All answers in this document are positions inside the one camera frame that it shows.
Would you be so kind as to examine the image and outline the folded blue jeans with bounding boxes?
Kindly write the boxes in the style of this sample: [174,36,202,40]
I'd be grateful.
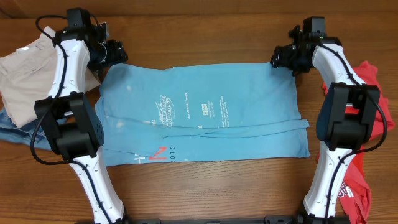
[1,108,51,151]

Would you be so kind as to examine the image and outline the beige folded trousers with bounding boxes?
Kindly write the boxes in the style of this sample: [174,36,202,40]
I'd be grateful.
[0,26,102,129]

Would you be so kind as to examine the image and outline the red t-shirt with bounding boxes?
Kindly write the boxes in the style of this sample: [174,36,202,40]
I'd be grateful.
[316,60,396,224]

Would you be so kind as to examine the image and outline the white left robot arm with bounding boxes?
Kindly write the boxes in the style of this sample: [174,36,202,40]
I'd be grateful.
[34,8,132,223]

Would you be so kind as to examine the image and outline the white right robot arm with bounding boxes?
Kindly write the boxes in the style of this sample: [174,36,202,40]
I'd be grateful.
[264,16,383,224]

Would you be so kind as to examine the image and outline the light blue t-shirt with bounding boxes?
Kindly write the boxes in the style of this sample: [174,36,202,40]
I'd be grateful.
[95,63,310,166]

